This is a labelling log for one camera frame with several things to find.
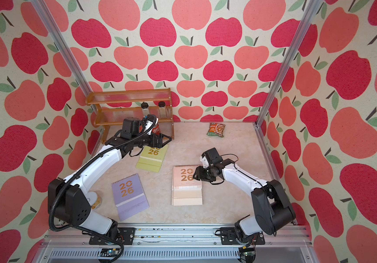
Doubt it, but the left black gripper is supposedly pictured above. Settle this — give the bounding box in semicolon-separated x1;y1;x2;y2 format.
132;130;172;148

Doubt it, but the pink 2026 calendar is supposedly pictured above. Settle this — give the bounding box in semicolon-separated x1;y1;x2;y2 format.
172;165;203;206

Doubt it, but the green 2026 calendar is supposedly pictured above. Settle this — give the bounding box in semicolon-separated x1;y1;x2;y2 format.
136;145;169;173

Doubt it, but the purple 2026 calendar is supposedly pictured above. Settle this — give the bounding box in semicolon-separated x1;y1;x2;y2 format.
112;174;150;221

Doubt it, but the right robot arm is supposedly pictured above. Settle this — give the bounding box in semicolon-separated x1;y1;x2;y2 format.
193;148;297;244

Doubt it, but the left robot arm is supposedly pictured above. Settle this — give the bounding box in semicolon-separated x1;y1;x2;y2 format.
48;115;172;245

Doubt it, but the red soda can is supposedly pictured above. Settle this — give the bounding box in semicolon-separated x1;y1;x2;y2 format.
151;124;161;135

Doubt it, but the right glass spice jar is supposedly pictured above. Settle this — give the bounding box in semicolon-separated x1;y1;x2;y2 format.
158;101;166;119

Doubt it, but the glass spice jar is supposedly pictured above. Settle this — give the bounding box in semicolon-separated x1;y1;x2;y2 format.
141;102;150;117
158;101;166;119

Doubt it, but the left glass spice jar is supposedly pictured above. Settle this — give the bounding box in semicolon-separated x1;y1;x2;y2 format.
141;102;150;117

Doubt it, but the green orange snack packet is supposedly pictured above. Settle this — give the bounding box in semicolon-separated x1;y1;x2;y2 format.
207;123;226;138

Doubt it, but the wooden spice rack shelf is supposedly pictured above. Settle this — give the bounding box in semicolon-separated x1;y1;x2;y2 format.
86;88;174;143

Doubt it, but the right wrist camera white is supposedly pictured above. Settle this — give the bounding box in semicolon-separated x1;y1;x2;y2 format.
200;155;210;169

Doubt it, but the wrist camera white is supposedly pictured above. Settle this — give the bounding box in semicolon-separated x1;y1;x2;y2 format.
200;155;210;169
142;116;157;134

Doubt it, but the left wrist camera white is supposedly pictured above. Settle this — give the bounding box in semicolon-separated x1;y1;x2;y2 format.
142;116;157;134

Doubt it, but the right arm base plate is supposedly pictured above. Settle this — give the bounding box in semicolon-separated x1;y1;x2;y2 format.
215;227;265;246

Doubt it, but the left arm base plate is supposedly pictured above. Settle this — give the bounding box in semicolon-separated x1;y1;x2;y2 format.
89;227;135;245

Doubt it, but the aluminium front rail frame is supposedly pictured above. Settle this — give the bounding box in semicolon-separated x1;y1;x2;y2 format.
30;224;319;263

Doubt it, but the left aluminium corner post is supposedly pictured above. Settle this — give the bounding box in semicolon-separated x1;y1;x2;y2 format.
31;0;92;97

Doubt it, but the aluminium corner post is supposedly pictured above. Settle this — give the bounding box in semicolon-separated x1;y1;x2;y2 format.
256;0;324;127
31;0;92;97

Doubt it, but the right aluminium corner post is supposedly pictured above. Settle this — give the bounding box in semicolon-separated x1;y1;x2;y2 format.
256;0;324;127

